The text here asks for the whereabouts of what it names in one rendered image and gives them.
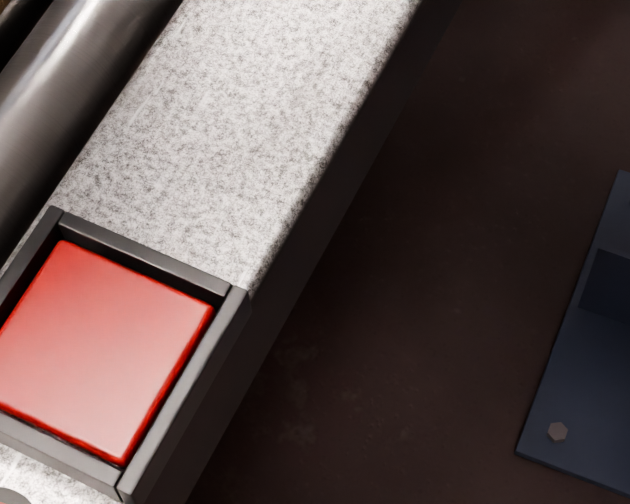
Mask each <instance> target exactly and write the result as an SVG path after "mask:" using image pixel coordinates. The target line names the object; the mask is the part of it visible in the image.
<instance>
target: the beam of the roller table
mask: <svg viewBox="0 0 630 504"><path fill-rule="evenodd" d="M462 1H463V0H183V2H182V3H181V5H180V6H179V7H178V9H177V10H176V12H175V13H174V15H173V16H172V18H171V19H170V21H169V22H168V24H167V25H166V27H165V28H164V30H163V31H162V33H161V34H160V35H159V37H158V38H157V40H156V41H155V43H154V44H153V46H152V47H151V49H150V50H149V52H148V53H147V55H146V56H145V58H144V59H143V61H142V62H141V63H140V65H139V66H138V68H137V69H136V71H135V72H134V74H133V75H132V77H131V78H130V80H129V81H128V83H127V84H126V86H125V87H124V88H123V90H122V91H121V93H120V94H119V96H118V97H117V99H116V100H115V102H114V103H113V105H112V106H111V108H110V109H109V111H108V112H107V114H106V115H105V116H104V118H103V119H102V121H101V122H100V124H99V125H98V127H97V128H96V130H95V131H94V133H93V134H92V136H91V137H90V139H89V140H88V141H87V143H86V144H85V146H84V147H83V149H82V150H81V152H80V153H79V155H78V156H77V158H76V159H75V161H74V162H73V164H72V165H71V167H70V168H69V169H68V171H67V172H66V174H65V175H64V177H63V178H62V180H61V181H60V183H59V184H58V186H57V187H56V189H55V190H54V192H53V193H52V195H51V196H50V197H49V199H48V200H47V202H46V203H45V205H44V206H43V208H42V209H41V211H40V212H39V214H38V215H37V217H36V218H35V220H34V221H33V222H32V224H31V225H30V227H29V228H28V230H27V231H26V233H25V234H24V236H23V237H22V239H21V240H20V242H19V243H18V245H17V246H16V248H15V249H14V250H13V252H12V253H11V255H10V256H9V258H8V259H7V261H6V262H5V264H4V265H3V267H2V268H1V270H0V279H1V277H2V276H3V274H4V273H5V271H6V270H7V268H8V267H9V265H10V264H11V262H12V261H13V259H14V258H15V256H16V255H17V254H18V252H19V251H20V249H21V248H22V246H23V245H24V243H25V242H26V240H27V239H28V237H29V236H30V234H31V233H32V231H33V230H34V228H35V227H36V225H37V224H38V222H39V221H40V220H41V218H42V217H43V215H44V214H45V212H46V211H47V209H48V208H49V206H50V205H54V206H56V207H58V208H60V209H63V210H64V211H65V212H70V213H72V214H74V215H76V216H79V217H81V218H83V219H86V220H88V221H90V222H92V223H95V224H97V225H99V226H102V227H104V228H106V229H109V230H111V231H113V232H115V233H118V234H120V235H122V236H125V237H127V238H129V239H131V240H134V241H136V242H138V243H141V244H143V245H145V246H147V247H150V248H152V249H154V250H157V251H159V252H161V253H163V254H166V255H168V256H170V257H173V258H175V259H177V260H180V261H182V262H184V263H186V264H189V265H191V266H193V267H196V268H198V269H200V270H202V271H205V272H207V273H209V274H212V275H214V276H216V277H218V278H221V279H223V280H225V281H228V282H230V283H231V284H232V286H233V285H237V286H239V287H241V288H244V289H246V290H247V291H248V292H249V298H250V303H251V309H252V314H251V316H250V317H249V319H248V321H247V323H246V324H245V326H244V328H243V330H242V331H241V333H240V335H239V337H238V338H237V340H236V342H235V344H234V346H233V347H232V349H231V351H230V353H229V354H228V356H227V358H226V360H225V361H224V363H223V365H222V367H221V368H220V370H219V372H218V374H217V375H216V377H215V379H214V381H213V383H212V384H211V386H210V388H209V390H208V391H207V393H206V395H205V397H204V398H203V400H202V402H201V404H200V405H199V407H198V409H197V411H196V412H195V414H194V416H193V418H192V420H191V421H190V423H189V425H188V427H187V428H186V430H185V432H184V434H183V435H182V437H181V439H180V441H179V442H178V444H177V446H176V448H175V449H174V451H173V453H172V455H171V457H170V458H169V460H168V462H167V464H166V465H165V467H164V469H163V471H162V472H161V474H160V476H159V478H158V479H157V481H156V483H155V485H154V486H153V488H152V490H151V492H150V494H149V495H148V497H147V499H146V501H145V502H144V504H185V502H186V501H187V499H188V497H189V495H190V493H191V492H192V490H193V488H194V486H195V484H196V482H197V481H198V479H199V477H200V475H201V473H202V472H203V470H204V468H205V466H206V464H207V463H208V461H209V459H210V457H211V455H212V453H213V452H214V450H215V448H216V446H217V444H218V443H219V441H220V439H221V437H222V435H223V434H224V432H225V430H226V428H227V426H228V425H229V423H230V421H231V419H232V417H233V415H234V414H235V412H236V410H237V408H238V406H239V405H240V403H241V401H242V399H243V397H244V396H245V394H246V392H247V390H248V388H249V387H250V385H251V383H252V381H253V379H254V377H255V376H256V374H257V372H258V370H259V368H260V367H261V365H262V363H263V361H264V359H265V358H266V356H267V354H268V352H269V350H270V348H271V347H272V345H273V343H274V341H275V339H276V338H277V336H278V334H279V332H280V330H281V329H282V327H283V325H284V323H285V321H286V320H287V318H288V316H289V314H290V312H291V310H292V309H293V307H294V305H295V303H296V301H297V300H298V298H299V296H300V294H301V292H302V291H303V289H304V287H305V285H306V283H307V282H308V280H309V278H310V276H311V274H312V272H313V271H314V269H315V267H316V265H317V263H318V262H319V260H320V258H321V256H322V254H323V253H324V251H325V249H326V247H327V245H328V243H329V242H330V240H331V238H332V236H333V234H334V233H335V231H336V229H337V227H338V225H339V224H340V222H341V220H342V218H343V216H344V215H345V213H346V211H347V209H348V207H349V205H350V204H351V202H352V200H353V198H354V196H355V195H356V193H357V191H358V189H359V187H360V186H361V184H362V182H363V180H364V178H365V177H366V175H367V173H368V171H369V169H370V167H371V166H372V164H373V162H374V160H375V158H376V157H377V155H378V153H379V151H380V149H381V148H382V146H383V144H384V142H385V140H386V138H387V137H388V135H389V133H390V131H391V129H392V128H393V126H394V124H395V122H396V120H397V119H398V117H399V115H400V113H401V111H402V110H403V108H404V106H405V104H406V102H407V100H408V99H409V97H410V95H411V93H412V91H413V90H414V88H415V86H416V84H417V82H418V81H419V79H420V77H421V75H422V73H423V72H424V70H425V68H426V66H427V64H428V62H429V61H430V59H431V57H432V55H433V53H434V52H435V50H436V48H437V46H438V44H439V43H440V41H441V39H442V37H443V35H444V33H445V32H446V30H447V28H448V26H449V24H450V23H451V21H452V19H453V17H454V15H455V14H456V12H457V10H458V8H459V6H460V5H461V3H462ZM0 487H4V488H9V489H12V490H15V491H17V492H19V493H20V494H22V495H24V496H25V497H26V498H27V499H28V500H29V501H30V502H31V503H32V504H125V503H124V502H119V501H117V500H115V499H113V498H111V497H109V496H107V495H105V494H103V493H101V492H99V491H97V490H95V489H93V488H91V487H89V486H87V485H85V484H83V483H81V482H78V481H76V480H74V479H72V478H70V477H68V476H66V475H64V474H62V473H60V472H58V471H56V470H54V469H52V468H50V467H48V466H46V465H44V464H42V463H40V462H38V461H36V460H34V459H32V458H30V457H28V456H26V455H24V454H22V453H20V452H18V451H16V450H14V449H12V448H10V447H8V446H6V445H4V444H2V443H0Z"/></svg>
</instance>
